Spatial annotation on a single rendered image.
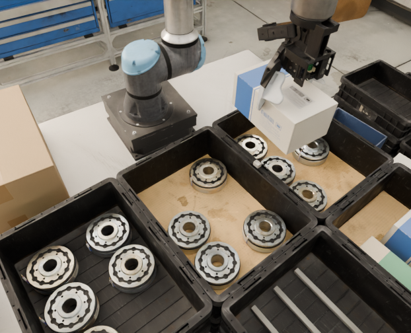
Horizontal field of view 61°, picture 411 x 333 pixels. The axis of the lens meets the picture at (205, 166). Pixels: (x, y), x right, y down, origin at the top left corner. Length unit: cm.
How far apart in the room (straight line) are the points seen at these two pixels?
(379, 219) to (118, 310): 67
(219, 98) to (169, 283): 84
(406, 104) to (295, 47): 137
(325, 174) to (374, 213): 16
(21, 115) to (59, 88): 168
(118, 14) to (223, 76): 138
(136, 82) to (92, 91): 164
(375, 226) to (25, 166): 91
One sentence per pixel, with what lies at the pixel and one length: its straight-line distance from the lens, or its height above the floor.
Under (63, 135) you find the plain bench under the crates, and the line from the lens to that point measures 136.
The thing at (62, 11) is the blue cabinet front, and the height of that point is 52.
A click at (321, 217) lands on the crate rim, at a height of 93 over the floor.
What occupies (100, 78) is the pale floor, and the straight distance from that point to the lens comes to 284.
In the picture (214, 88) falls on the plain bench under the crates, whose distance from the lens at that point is 148.
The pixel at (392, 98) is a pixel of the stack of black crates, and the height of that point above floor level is 49.
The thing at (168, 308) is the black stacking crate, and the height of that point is 83.
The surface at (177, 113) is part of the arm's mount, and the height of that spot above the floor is 80.
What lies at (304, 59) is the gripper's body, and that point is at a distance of 68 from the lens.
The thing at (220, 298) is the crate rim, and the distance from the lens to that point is 70.
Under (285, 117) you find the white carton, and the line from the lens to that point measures 71.
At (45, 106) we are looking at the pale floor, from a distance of 270.
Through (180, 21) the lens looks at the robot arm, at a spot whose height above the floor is 110.
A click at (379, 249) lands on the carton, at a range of 88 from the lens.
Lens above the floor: 159
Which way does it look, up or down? 50 degrees down
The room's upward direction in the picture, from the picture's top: 1 degrees clockwise
